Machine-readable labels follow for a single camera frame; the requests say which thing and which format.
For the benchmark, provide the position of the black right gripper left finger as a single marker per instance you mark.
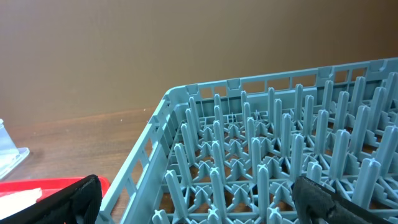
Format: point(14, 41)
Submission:
point(78, 203)

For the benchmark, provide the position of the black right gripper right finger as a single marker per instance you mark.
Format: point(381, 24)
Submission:
point(315, 203)

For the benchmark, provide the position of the white napkin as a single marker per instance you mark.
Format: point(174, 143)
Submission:
point(16, 202)

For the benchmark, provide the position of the grey dishwasher rack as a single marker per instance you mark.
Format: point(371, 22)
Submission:
point(229, 151)

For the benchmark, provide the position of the red plastic tray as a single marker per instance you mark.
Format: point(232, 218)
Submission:
point(54, 185)

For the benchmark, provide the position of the clear plastic bin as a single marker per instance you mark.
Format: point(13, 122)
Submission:
point(11, 155)

